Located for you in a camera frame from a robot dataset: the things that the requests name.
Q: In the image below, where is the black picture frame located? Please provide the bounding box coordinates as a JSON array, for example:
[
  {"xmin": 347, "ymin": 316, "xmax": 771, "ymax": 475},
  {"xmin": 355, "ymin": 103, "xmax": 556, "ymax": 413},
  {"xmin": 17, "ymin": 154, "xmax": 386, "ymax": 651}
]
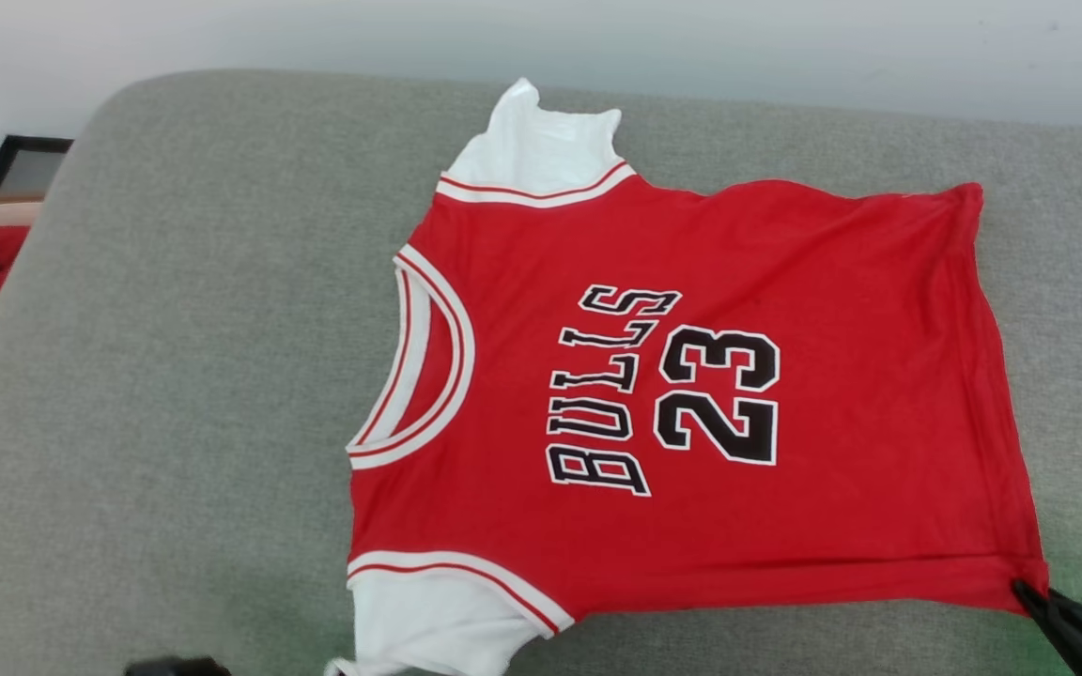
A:
[{"xmin": 0, "ymin": 134, "xmax": 75, "ymax": 196}]

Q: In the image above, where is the red and white basketball jersey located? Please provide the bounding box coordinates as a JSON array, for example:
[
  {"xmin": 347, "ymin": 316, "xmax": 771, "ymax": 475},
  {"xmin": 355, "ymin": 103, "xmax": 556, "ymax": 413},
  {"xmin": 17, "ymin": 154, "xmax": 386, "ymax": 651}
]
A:
[{"xmin": 323, "ymin": 77, "xmax": 1051, "ymax": 676}]

